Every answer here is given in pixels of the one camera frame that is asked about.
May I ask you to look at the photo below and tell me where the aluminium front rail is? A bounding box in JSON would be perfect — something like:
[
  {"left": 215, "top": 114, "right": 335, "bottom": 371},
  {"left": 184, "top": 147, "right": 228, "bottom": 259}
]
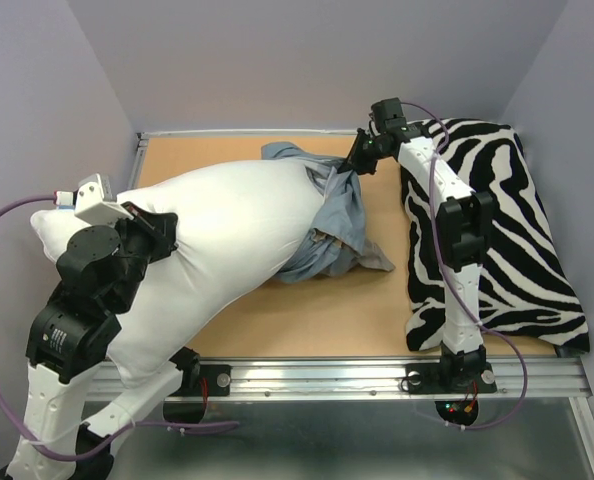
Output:
[{"left": 86, "top": 356, "right": 592, "bottom": 403}]

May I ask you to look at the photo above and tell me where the zebra print pillow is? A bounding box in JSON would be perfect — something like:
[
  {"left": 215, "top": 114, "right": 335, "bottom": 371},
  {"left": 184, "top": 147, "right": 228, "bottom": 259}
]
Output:
[{"left": 400, "top": 118, "right": 591, "bottom": 355}]

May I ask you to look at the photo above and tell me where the grey-blue pillowcase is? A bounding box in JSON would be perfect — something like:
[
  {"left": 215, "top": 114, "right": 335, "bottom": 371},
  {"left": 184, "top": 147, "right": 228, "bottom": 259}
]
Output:
[{"left": 261, "top": 142, "right": 395, "bottom": 284}]

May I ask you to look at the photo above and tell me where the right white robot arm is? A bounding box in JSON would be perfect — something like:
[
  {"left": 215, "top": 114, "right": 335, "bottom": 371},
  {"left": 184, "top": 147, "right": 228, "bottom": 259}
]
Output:
[{"left": 341, "top": 98, "right": 494, "bottom": 392}]

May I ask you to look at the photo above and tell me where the white pillow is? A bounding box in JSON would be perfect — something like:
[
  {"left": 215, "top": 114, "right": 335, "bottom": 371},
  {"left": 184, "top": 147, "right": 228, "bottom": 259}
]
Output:
[{"left": 29, "top": 158, "right": 328, "bottom": 390}]

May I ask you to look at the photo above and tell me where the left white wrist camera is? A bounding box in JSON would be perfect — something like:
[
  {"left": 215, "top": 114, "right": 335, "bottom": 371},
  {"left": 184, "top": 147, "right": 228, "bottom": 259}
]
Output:
[{"left": 75, "top": 173, "right": 121, "bottom": 225}]

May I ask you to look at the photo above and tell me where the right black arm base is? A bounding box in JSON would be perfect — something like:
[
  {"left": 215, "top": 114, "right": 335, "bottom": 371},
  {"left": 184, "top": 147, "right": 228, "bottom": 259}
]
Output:
[{"left": 399, "top": 361, "right": 497, "bottom": 429}]

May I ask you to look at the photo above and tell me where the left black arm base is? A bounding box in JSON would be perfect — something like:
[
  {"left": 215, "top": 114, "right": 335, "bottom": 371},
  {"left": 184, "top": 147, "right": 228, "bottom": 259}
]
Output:
[{"left": 163, "top": 364, "right": 232, "bottom": 424}]

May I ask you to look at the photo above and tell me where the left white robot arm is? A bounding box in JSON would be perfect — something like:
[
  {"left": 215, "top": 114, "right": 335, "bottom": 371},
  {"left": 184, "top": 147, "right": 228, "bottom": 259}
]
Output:
[{"left": 0, "top": 202, "right": 200, "bottom": 479}]

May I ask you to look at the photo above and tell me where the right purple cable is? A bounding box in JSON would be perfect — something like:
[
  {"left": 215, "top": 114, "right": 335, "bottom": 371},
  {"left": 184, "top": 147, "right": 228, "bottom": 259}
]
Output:
[{"left": 401, "top": 101, "right": 528, "bottom": 430}]

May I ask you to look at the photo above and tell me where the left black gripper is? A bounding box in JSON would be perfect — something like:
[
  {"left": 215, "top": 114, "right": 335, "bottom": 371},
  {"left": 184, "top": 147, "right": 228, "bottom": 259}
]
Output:
[{"left": 95, "top": 201, "right": 174, "bottom": 316}]

